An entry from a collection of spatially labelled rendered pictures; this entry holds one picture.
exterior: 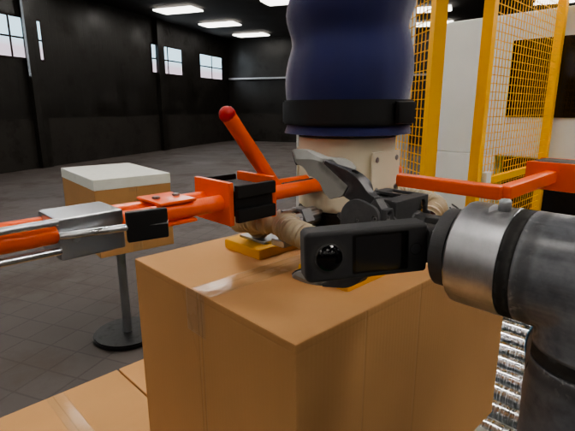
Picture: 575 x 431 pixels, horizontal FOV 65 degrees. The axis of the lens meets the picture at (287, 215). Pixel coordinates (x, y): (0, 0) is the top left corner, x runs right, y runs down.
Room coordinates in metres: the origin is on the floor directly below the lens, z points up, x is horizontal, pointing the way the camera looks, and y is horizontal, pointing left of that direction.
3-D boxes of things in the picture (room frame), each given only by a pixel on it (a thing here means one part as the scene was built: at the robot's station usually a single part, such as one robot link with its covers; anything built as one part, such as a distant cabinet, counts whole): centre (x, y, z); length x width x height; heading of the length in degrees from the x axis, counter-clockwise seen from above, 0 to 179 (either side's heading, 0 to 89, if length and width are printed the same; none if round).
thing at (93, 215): (0.48, 0.23, 1.24); 0.07 x 0.07 x 0.04; 44
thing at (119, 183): (2.52, 0.98, 0.82); 0.60 x 0.40 x 0.40; 40
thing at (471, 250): (0.37, -0.17, 1.25); 0.09 x 0.05 x 0.10; 134
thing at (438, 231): (0.43, -0.12, 1.24); 0.12 x 0.09 x 0.08; 44
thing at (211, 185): (0.63, 0.07, 1.24); 0.10 x 0.08 x 0.06; 44
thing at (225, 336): (0.79, -0.09, 0.92); 0.60 x 0.40 x 0.40; 133
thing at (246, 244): (0.88, -0.04, 1.14); 0.34 x 0.10 x 0.05; 134
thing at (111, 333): (2.52, 0.98, 0.31); 0.40 x 0.40 x 0.62
